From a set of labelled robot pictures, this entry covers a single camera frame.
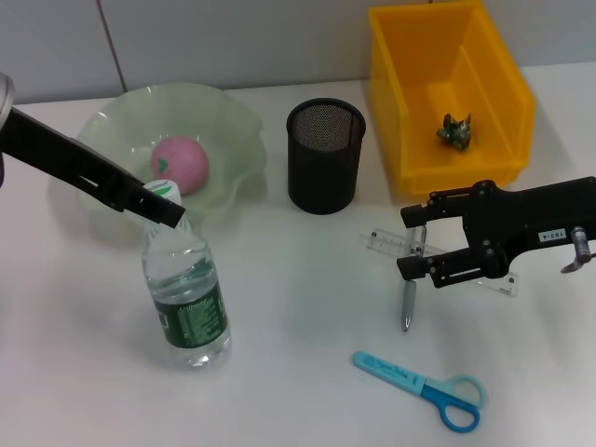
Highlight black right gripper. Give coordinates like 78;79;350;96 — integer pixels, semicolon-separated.
396;176;596;289

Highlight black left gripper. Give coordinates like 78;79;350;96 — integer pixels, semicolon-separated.
0;105;186;229

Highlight pink peach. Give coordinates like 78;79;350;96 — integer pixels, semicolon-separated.
150;134;210;196

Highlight clear water bottle green label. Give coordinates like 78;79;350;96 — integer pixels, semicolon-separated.
141;179;233;372

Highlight green plastic wrapper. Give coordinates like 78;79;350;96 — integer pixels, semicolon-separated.
435;113;475;153

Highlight clear plastic ruler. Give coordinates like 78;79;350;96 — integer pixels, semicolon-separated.
359;226;521;299

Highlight silver pen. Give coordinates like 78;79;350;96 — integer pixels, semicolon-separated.
400;223;427;332

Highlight green glass fruit plate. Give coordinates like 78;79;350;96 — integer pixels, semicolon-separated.
69;82;269;229

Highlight black mesh pen holder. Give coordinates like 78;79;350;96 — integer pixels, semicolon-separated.
285;97;367;215

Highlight blue scissors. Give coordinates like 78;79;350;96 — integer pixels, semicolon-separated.
352;351;489;433

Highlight yellow plastic bin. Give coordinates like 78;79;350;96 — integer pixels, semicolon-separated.
367;0;536;196

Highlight right gripper cable with plug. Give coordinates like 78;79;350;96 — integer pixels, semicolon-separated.
561;226;596;275

